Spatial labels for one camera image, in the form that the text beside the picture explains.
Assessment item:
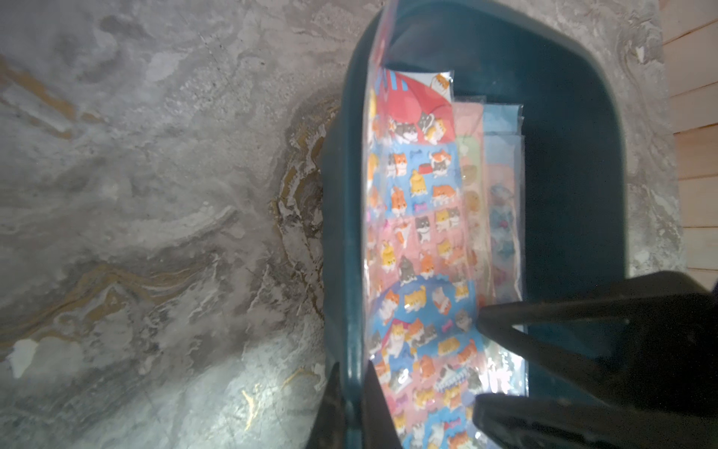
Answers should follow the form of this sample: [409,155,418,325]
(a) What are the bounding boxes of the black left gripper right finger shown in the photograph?
[472,271,717,448]

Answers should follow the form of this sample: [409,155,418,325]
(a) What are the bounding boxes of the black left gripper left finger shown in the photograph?
[306,364,402,448]

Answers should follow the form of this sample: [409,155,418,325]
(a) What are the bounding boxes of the red blue cat sticker sheet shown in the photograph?
[362,1,527,448]

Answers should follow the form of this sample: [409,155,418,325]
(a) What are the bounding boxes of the teal storage box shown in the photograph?
[321,1,626,403]

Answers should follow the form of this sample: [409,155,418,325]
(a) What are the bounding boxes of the pastel sticker sheet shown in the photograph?
[454,97,525,307]

